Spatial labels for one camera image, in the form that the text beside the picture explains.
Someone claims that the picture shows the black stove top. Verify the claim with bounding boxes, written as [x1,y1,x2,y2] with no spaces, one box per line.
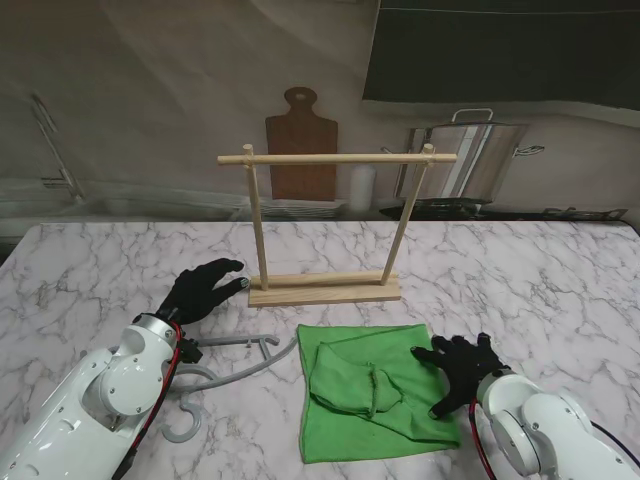
[377,197,629,221]

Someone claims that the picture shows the wooden hanging rack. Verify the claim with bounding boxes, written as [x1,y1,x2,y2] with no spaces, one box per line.
[217,143,457,308]

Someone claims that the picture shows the steel kitchen sink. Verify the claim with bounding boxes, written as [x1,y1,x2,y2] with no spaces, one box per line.
[0,184,246,221]

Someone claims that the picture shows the grey plastic clothes hanger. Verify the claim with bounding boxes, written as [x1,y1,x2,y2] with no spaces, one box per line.
[162,333,299,444]

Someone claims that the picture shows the green microfibre towel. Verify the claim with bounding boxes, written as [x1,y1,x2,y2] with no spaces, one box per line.
[296,323,462,464]

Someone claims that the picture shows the dark range hood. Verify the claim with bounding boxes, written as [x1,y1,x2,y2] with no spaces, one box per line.
[360,0,640,110]

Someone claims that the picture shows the brown wooden cutting board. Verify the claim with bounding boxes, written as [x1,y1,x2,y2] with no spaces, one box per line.
[264,87,339,202]

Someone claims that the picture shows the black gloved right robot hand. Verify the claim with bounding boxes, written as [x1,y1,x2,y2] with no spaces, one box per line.
[410,332,511,419]

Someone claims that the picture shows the chrome kitchen faucet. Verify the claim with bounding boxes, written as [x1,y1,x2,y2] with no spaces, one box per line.
[30,93,85,202]

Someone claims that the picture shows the large steel stock pot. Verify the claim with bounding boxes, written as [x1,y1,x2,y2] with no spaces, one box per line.
[380,108,545,202]

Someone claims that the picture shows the stack of white plates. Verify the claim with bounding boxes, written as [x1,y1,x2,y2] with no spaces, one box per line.
[259,198,349,219]

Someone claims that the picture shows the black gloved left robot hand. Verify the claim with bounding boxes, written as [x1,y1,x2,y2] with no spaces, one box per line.
[158,258,250,324]

